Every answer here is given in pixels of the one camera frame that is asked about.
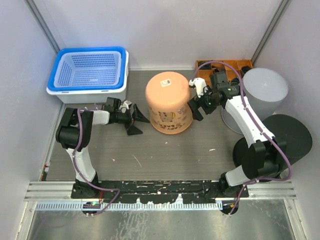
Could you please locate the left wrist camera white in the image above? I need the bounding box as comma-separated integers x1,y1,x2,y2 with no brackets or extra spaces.
119,100,132,113

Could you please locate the grey plastic bucket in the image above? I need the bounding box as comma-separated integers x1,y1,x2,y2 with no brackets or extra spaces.
221,67,289,135

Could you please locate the blue perforated basket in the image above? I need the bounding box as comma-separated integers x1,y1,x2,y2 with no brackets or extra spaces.
52,51,122,90

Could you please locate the aluminium rail frame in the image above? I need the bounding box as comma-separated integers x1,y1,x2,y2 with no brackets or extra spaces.
24,181,297,214

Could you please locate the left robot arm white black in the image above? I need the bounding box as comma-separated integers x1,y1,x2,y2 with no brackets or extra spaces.
55,97,150,198

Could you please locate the blue plastic tub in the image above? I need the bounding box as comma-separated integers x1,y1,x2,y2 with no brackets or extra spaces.
47,46,127,92

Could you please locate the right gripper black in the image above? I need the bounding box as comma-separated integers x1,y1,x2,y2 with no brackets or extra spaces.
187,85,221,121

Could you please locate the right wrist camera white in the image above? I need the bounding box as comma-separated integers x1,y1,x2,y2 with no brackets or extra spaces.
188,77,209,98

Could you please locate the white plastic tub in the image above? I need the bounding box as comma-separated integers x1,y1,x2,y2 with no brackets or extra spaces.
46,50,129,104

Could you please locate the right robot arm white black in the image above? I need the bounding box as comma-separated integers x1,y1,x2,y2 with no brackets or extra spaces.
188,77,290,197

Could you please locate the black plastic bucket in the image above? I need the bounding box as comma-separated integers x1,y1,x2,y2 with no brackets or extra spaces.
232,114,313,179

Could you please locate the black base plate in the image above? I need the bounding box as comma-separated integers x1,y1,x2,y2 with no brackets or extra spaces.
70,179,250,204

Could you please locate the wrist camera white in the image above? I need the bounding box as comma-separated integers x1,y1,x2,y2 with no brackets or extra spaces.
188,77,209,98
119,100,132,113

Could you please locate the orange plastic bucket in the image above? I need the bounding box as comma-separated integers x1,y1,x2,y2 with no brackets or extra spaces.
145,71,193,135

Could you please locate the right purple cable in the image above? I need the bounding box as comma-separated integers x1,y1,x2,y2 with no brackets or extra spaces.
192,59,293,216

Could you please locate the orange wooden compartment tray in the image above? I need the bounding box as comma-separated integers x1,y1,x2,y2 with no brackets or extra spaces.
196,59,253,86

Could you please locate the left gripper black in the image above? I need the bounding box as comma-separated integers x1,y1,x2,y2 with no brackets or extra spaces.
113,104,149,135

